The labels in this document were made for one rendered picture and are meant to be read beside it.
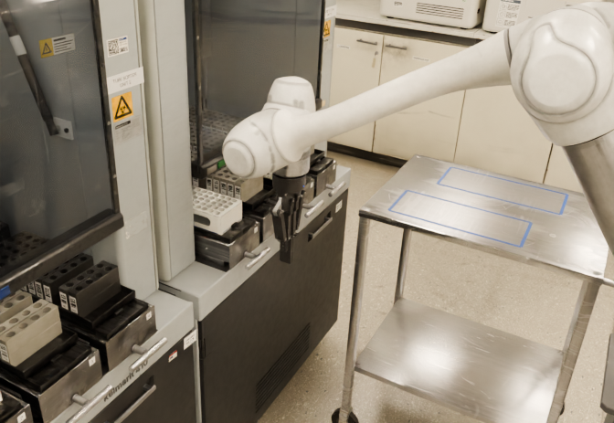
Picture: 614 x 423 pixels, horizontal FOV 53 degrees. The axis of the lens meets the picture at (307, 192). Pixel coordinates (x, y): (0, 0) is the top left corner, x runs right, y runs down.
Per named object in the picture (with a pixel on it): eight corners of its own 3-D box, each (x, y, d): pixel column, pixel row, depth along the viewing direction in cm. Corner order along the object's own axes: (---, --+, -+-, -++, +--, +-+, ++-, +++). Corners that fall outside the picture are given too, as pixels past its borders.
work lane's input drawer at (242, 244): (29, 200, 176) (25, 171, 172) (67, 182, 187) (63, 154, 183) (245, 277, 147) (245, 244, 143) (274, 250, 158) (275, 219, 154)
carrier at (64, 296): (106, 283, 128) (103, 259, 125) (113, 287, 127) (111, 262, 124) (61, 313, 119) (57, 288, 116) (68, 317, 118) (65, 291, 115)
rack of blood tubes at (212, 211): (125, 207, 161) (123, 186, 158) (152, 193, 169) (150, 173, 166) (220, 239, 149) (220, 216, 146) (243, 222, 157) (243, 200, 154)
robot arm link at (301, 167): (261, 149, 134) (260, 174, 136) (298, 159, 130) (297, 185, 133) (282, 136, 141) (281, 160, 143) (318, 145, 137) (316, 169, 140)
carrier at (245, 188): (257, 186, 171) (257, 167, 169) (263, 188, 171) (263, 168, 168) (234, 203, 162) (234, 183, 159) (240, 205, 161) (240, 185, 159)
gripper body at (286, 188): (283, 161, 143) (282, 196, 147) (265, 174, 136) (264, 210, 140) (312, 168, 140) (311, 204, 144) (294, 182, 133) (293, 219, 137)
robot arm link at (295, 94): (278, 134, 141) (250, 154, 131) (280, 68, 134) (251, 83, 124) (322, 143, 138) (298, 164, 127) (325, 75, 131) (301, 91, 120)
